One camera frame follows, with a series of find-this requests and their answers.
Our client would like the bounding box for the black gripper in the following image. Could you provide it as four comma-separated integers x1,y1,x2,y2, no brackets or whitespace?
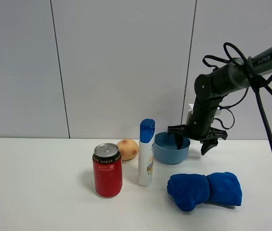
167,97,228,155

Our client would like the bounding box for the blue plastic bowl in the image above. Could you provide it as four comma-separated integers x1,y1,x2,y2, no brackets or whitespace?
154,132,191,165

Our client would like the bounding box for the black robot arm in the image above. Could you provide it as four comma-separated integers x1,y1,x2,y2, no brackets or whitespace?
167,42,272,155

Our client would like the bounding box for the white blue shampoo bottle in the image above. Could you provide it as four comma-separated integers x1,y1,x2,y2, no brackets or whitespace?
138,118,155,187

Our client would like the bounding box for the blue folded towel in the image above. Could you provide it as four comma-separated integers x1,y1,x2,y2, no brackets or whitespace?
167,172,242,212

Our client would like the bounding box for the red soda can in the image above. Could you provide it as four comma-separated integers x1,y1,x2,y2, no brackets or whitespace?
92,143,123,197

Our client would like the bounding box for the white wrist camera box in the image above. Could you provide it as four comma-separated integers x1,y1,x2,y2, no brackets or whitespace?
185,104,221,125

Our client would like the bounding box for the black cable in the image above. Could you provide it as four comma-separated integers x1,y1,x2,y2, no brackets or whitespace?
202,42,272,205

